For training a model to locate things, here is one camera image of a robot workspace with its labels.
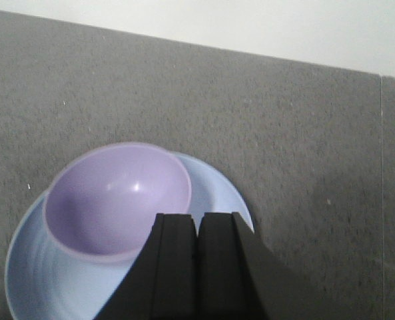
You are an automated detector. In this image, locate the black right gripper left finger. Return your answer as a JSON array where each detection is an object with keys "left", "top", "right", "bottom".
[{"left": 96, "top": 213, "right": 197, "bottom": 319}]

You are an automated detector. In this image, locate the purple plastic bowl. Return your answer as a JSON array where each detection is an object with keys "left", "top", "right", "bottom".
[{"left": 43, "top": 142, "right": 193, "bottom": 263}]

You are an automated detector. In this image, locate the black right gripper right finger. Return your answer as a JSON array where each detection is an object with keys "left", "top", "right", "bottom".
[{"left": 195, "top": 211, "right": 358, "bottom": 320}]

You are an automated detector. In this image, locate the light blue plastic plate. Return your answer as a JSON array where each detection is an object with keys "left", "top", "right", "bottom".
[{"left": 5, "top": 153, "right": 253, "bottom": 319}]

